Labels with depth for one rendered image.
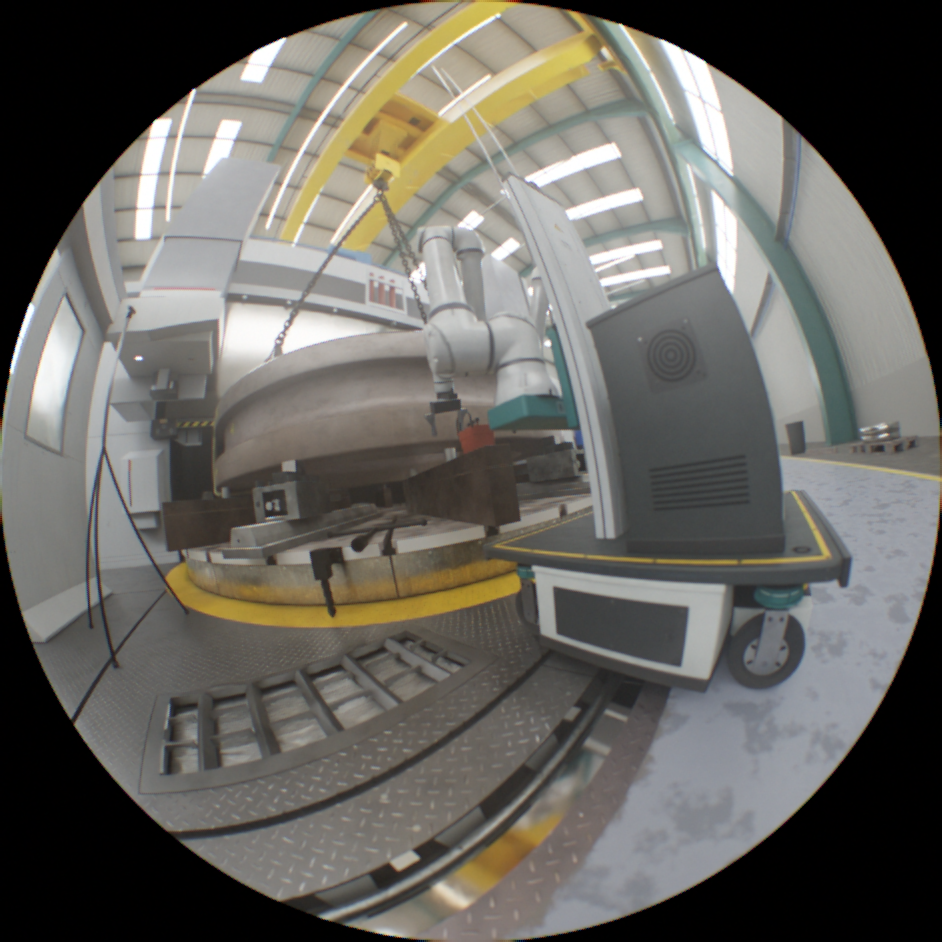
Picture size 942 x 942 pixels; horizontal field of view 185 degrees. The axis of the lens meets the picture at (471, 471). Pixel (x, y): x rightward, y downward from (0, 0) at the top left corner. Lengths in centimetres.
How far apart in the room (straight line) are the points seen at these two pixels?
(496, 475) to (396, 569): 67
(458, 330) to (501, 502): 83
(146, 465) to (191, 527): 195
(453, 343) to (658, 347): 50
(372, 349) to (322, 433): 71
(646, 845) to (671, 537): 55
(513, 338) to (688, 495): 59
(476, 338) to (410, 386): 150
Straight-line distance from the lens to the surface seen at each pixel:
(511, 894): 52
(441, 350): 79
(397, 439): 199
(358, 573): 152
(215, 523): 274
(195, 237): 468
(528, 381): 78
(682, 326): 61
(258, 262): 820
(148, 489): 442
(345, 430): 204
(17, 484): 239
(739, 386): 57
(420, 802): 61
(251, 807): 71
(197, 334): 337
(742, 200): 1184
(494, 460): 135
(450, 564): 151
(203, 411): 480
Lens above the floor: 52
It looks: 3 degrees up
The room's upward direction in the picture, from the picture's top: 8 degrees counter-clockwise
